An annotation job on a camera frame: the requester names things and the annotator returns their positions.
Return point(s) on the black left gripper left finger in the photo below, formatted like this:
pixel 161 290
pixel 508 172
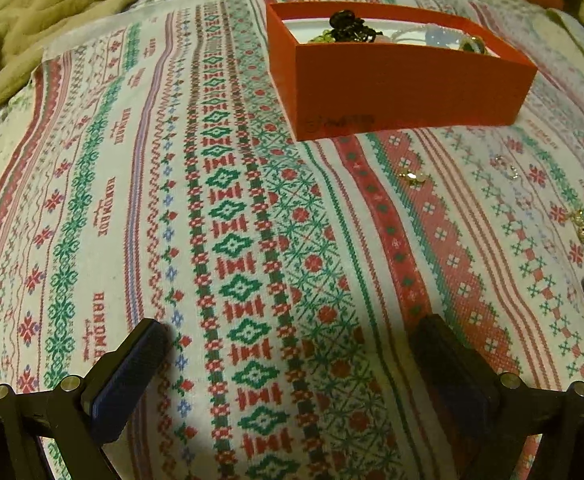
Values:
pixel 80 414

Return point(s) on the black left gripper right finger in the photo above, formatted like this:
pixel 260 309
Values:
pixel 494 414

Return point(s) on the small gold earring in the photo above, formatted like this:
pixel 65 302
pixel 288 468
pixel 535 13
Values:
pixel 412 177

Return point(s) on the pink heart pendant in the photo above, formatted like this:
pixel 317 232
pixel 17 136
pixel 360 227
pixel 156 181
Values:
pixel 382 39

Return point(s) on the black flower hair clip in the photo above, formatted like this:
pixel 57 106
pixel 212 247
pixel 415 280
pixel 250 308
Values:
pixel 346 27

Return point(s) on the patterned knit cloth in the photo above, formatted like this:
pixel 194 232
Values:
pixel 169 186

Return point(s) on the red cardboard box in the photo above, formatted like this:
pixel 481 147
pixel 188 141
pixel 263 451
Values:
pixel 342 88

